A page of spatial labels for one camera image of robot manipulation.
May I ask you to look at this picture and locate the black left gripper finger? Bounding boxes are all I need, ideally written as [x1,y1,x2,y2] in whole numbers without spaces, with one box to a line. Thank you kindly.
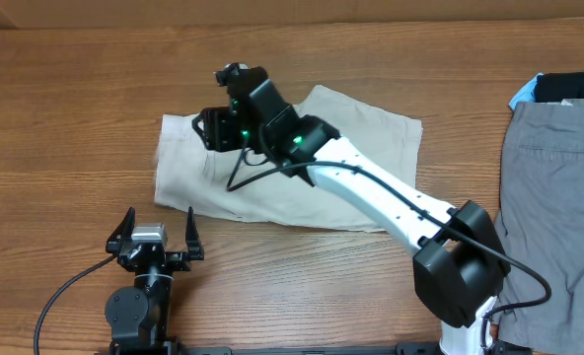
[108,207,135,243]
[184,206,202,254]

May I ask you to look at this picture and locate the beige shorts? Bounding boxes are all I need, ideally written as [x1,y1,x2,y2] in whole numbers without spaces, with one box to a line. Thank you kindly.
[155,85,423,232]

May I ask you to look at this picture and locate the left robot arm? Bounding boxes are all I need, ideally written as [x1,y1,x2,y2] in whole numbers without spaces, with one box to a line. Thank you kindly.
[105,208,204,354]

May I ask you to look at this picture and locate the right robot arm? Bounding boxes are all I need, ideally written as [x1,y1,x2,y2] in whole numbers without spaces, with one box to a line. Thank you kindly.
[192,63,510,354]

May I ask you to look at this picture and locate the light blue garment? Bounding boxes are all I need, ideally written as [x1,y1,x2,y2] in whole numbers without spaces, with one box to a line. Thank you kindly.
[508,73,543,111]

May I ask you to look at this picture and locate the black garment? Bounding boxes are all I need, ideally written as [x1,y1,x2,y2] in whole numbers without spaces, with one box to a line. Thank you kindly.
[534,71,584,103]

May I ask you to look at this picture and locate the grey shorts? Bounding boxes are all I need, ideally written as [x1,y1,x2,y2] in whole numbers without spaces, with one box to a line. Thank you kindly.
[492,99,584,354]

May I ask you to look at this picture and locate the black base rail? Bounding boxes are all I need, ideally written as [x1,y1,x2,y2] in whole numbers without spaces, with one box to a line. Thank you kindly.
[105,342,442,355]

